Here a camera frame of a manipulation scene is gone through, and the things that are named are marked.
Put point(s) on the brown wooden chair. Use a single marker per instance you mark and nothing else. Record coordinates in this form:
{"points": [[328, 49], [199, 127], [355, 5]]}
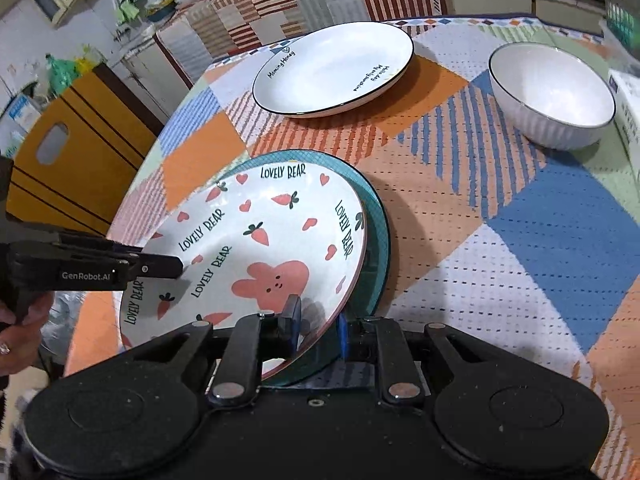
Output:
{"points": [[100, 125]]}

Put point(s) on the cream low cabinet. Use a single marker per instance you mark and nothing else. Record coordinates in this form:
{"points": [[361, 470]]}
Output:
{"points": [[525, 2]]}

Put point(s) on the white tissue box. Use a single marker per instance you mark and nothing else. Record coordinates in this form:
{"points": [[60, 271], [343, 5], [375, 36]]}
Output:
{"points": [[630, 110]]}

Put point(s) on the white plate with black rim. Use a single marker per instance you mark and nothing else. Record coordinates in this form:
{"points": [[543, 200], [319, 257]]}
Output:
{"points": [[330, 67]]}

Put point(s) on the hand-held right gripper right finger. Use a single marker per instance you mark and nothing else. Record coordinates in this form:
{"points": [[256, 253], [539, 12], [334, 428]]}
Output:
{"points": [[344, 336]]}

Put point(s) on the green plastic bottle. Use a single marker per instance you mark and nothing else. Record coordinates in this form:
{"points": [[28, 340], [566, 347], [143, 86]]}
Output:
{"points": [[622, 20]]}

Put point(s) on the green plastic bag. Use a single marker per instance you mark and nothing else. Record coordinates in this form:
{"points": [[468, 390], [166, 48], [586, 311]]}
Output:
{"points": [[65, 72]]}

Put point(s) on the bunny carrot print plate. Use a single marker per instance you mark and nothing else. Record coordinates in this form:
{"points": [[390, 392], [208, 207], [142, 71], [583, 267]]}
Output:
{"points": [[240, 240]]}

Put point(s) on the white ribbed bowl black rim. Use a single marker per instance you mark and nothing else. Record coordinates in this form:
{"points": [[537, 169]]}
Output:
{"points": [[550, 95]]}

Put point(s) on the person's left hand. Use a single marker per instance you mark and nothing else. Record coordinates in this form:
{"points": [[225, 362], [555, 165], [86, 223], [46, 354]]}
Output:
{"points": [[25, 330]]}

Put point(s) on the teal plate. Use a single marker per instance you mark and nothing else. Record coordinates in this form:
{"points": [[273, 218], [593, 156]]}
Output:
{"points": [[378, 260]]}

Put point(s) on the patchwork furniture cover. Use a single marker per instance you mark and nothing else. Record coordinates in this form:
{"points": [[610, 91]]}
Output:
{"points": [[280, 15]]}

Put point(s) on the patchwork tablecloth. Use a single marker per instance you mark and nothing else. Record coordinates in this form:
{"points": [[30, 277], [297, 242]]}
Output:
{"points": [[500, 260]]}

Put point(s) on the blue and white carton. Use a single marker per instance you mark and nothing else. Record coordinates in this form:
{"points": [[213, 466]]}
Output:
{"points": [[17, 125]]}

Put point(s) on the blue basin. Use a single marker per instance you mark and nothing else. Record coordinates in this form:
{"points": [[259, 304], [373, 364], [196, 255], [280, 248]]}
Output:
{"points": [[161, 11]]}

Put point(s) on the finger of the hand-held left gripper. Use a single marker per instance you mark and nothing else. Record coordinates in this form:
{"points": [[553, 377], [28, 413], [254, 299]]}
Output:
{"points": [[160, 266]]}

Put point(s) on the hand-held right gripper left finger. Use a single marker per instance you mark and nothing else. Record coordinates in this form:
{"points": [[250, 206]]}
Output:
{"points": [[293, 316]]}

